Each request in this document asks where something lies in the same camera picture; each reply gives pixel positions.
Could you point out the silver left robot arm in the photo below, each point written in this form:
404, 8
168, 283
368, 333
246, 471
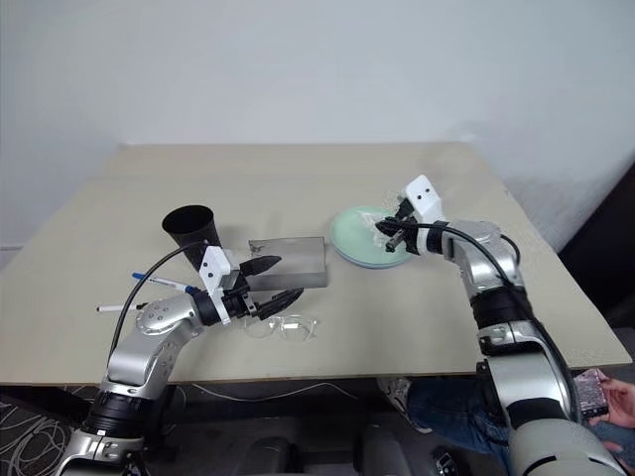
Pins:
149, 347

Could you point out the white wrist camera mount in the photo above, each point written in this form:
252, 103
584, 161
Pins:
424, 196
216, 265

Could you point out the clear crumpled plastic piece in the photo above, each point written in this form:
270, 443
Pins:
371, 219

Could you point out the person's bare hand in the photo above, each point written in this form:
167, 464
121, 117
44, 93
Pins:
621, 402

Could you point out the blue capped white marker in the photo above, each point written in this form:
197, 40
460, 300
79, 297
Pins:
166, 282

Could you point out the mint green plate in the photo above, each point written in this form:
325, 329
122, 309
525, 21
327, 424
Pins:
354, 233

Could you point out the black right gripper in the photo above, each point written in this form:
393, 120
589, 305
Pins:
406, 233

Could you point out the clear plastic glasses case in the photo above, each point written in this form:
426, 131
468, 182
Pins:
302, 260

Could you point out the clear safety glasses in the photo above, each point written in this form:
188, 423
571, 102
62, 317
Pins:
283, 328

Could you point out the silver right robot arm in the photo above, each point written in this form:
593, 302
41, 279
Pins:
526, 377

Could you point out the light blue plate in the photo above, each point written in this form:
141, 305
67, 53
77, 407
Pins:
369, 266

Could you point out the black capped white marker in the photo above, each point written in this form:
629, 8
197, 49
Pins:
111, 309

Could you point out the black cup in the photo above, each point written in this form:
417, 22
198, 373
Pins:
191, 229

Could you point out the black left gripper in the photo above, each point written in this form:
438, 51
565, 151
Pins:
239, 300

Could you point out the phone in pink case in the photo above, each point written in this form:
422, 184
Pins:
590, 394

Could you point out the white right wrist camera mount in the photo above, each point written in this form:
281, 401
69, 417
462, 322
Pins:
424, 196

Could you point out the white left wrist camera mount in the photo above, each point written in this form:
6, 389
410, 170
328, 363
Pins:
216, 265

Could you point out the person's blue jeans leg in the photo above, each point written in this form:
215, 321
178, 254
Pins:
446, 414

